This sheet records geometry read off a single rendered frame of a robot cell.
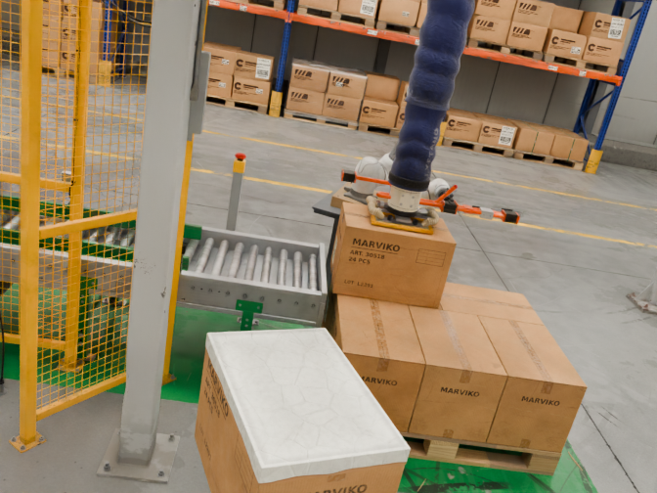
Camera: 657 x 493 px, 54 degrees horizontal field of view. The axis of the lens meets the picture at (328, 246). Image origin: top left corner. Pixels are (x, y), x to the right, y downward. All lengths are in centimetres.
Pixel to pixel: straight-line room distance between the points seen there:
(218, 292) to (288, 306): 37
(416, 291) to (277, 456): 209
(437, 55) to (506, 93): 917
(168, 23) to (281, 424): 133
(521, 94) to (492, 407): 971
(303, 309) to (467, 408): 96
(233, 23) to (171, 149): 959
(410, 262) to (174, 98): 169
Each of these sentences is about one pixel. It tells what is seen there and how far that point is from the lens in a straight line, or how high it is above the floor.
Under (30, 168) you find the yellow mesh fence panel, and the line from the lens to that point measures 259.
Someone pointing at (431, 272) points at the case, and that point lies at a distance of 352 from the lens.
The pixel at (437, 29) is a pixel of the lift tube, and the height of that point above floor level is 197.
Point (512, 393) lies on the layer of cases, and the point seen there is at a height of 45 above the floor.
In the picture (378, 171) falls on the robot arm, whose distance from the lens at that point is 421.
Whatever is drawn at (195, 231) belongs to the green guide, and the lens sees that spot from 387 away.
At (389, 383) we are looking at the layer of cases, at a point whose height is 41.
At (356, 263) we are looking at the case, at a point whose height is 74.
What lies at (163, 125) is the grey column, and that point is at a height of 152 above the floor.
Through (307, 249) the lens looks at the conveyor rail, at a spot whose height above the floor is 57.
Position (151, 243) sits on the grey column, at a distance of 249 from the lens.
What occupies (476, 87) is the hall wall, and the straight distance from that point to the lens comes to 1229.
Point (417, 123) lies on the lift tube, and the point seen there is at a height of 151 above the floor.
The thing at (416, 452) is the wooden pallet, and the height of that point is 2.
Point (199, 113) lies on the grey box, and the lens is 248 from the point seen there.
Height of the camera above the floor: 206
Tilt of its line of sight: 22 degrees down
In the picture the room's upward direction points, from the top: 11 degrees clockwise
